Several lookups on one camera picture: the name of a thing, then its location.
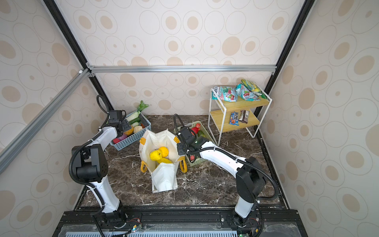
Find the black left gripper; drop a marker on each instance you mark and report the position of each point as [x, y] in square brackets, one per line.
[126, 125]

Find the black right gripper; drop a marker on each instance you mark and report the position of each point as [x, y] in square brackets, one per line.
[178, 146]

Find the white cauliflower toy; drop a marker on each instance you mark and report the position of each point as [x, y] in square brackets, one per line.
[137, 129]

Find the yellow banana toy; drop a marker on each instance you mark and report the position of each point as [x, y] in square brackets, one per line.
[164, 160]

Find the yellow lemon toy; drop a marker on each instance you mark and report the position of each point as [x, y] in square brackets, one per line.
[156, 155]

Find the white canvas grocery bag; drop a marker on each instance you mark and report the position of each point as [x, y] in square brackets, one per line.
[163, 175]

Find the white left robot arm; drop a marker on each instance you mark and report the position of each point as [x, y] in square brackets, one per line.
[88, 165]

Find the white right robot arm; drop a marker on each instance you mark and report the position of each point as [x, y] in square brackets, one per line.
[252, 183]

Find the green candy snack bag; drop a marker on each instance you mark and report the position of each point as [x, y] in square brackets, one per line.
[228, 94]

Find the teal candy snack bag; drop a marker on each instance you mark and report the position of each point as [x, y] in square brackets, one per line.
[246, 94]

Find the yellow green snack bag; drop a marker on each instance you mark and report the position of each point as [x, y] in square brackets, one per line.
[253, 88]

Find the green orange mango toy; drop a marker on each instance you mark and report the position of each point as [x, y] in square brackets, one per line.
[201, 133]

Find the red apple toy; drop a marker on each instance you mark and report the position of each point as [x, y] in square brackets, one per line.
[196, 129]

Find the orange potato toy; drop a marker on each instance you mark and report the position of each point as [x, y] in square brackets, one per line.
[129, 132]

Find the light green perforated basket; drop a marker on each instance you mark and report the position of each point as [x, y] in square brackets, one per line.
[202, 141]

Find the green cucumber toy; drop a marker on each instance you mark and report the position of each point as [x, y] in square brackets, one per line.
[135, 120]

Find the blue perforated basket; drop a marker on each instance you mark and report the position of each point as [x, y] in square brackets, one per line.
[135, 136]

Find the white daikon radish toy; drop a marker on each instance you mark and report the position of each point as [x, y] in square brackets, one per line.
[135, 115]

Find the blue candy packet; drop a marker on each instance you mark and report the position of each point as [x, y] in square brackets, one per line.
[234, 119]

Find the brown chocolate bar packet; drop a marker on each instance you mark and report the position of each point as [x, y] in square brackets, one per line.
[244, 115]

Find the white wire wooden shelf rack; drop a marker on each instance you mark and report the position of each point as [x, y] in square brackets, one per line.
[220, 113]

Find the diagonal aluminium frame bar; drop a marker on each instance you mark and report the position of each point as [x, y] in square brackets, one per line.
[26, 135]

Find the horizontal aluminium frame bar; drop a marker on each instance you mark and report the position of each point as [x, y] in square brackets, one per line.
[183, 68]

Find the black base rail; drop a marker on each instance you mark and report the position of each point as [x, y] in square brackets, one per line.
[183, 222]

